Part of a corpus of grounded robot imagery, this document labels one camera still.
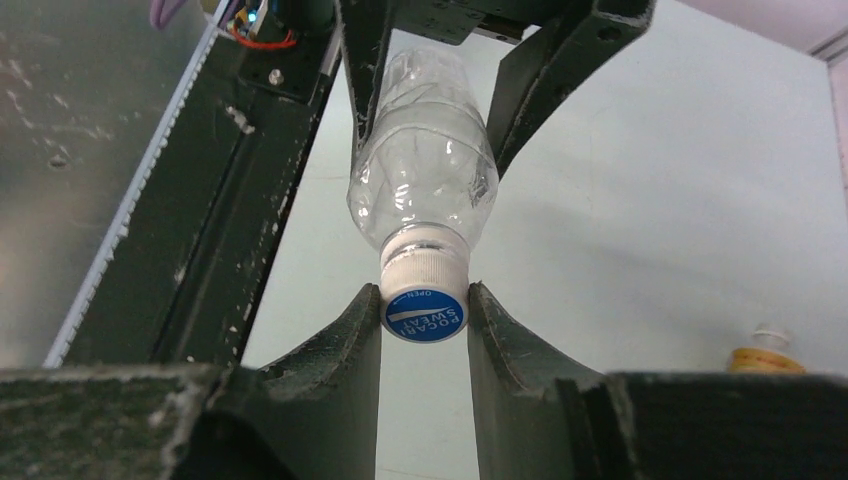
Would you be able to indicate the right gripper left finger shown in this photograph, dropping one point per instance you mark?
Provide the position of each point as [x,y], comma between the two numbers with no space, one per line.
[312,414]

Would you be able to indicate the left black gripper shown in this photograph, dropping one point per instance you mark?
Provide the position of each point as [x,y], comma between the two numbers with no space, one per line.
[575,39]

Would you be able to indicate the clear crushed plastic bottle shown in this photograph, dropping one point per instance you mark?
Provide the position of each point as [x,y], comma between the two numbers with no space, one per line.
[428,159]

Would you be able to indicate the blue white bottle cap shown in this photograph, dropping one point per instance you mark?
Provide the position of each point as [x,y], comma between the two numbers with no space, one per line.
[424,283]

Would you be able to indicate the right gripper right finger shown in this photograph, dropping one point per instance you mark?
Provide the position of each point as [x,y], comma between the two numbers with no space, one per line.
[539,414]

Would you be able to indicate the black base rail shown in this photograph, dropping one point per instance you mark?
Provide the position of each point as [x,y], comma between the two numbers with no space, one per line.
[186,258]

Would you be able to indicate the orange red label bottle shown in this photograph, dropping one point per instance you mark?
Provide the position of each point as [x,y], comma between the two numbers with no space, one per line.
[769,351]

